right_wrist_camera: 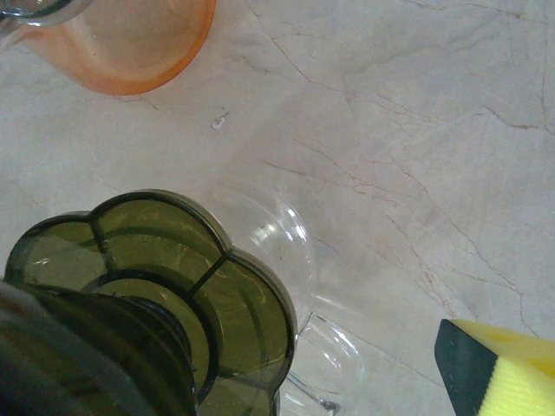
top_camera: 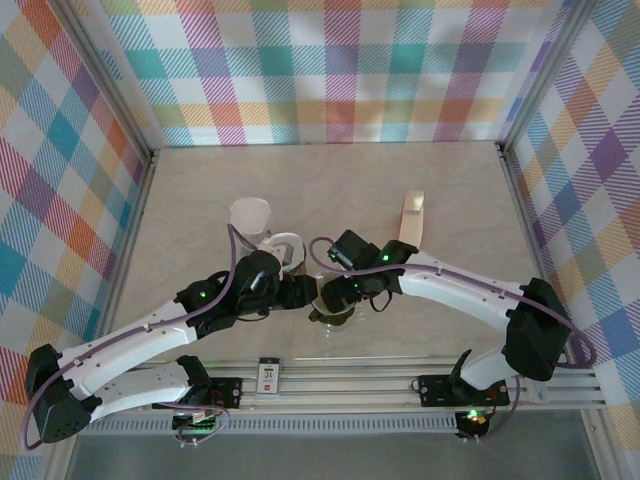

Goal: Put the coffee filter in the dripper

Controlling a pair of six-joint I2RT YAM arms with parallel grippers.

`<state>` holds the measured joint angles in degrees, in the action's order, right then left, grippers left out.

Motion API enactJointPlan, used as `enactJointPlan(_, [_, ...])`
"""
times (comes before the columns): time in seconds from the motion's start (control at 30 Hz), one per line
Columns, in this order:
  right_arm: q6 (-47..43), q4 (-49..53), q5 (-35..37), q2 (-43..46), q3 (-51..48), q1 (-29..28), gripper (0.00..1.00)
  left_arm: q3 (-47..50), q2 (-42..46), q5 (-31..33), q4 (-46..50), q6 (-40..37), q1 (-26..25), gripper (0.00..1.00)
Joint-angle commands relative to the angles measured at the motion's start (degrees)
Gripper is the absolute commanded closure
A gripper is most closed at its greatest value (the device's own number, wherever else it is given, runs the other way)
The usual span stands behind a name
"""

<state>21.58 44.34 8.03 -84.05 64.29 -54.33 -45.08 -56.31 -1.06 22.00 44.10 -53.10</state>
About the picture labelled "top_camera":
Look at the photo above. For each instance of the olive green coffee dripper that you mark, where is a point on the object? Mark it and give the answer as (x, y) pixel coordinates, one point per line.
(320, 316)

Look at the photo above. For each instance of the clear transparent pitcher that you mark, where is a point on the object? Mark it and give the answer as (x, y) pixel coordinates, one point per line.
(331, 329)

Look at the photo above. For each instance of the orange coffee filter pack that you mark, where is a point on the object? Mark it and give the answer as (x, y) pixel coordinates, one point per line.
(412, 225)

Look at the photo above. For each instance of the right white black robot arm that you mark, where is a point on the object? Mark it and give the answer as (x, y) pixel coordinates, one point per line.
(460, 290)

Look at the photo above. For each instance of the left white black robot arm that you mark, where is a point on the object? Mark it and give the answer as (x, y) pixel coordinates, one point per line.
(130, 345)

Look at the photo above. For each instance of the white label card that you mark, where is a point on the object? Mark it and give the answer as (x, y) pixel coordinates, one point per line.
(269, 377)

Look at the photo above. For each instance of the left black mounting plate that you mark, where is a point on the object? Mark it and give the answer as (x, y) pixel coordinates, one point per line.
(227, 390)

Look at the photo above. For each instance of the black mounting plate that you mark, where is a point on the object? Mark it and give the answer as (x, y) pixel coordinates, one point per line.
(435, 390)
(227, 390)

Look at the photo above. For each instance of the left small controller board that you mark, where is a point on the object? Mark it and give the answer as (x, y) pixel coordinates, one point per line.
(192, 424)

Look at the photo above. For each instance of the small controller board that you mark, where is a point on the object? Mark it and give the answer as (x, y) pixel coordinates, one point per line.
(192, 424)
(472, 419)

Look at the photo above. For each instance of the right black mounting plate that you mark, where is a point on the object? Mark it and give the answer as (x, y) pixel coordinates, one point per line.
(435, 390)

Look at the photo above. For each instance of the right small controller board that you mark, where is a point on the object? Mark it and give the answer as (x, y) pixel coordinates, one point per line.
(472, 419)

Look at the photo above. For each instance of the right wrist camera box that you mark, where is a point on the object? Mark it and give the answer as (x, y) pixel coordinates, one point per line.
(352, 247)

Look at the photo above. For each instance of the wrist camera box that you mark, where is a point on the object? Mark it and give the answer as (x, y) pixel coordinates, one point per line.
(352, 247)
(257, 272)

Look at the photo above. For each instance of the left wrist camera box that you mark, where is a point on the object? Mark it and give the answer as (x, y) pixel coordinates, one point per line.
(257, 272)

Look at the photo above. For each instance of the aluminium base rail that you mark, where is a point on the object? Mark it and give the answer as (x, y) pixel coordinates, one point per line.
(350, 382)

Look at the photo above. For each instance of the aluminium side rail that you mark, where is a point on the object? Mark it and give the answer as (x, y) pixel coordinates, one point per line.
(135, 215)
(524, 215)

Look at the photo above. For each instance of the clear plastic bracket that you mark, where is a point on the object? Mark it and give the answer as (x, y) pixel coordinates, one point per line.
(541, 394)

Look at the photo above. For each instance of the aluminium frame post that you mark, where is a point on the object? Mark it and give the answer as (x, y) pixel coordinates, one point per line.
(542, 75)
(114, 85)

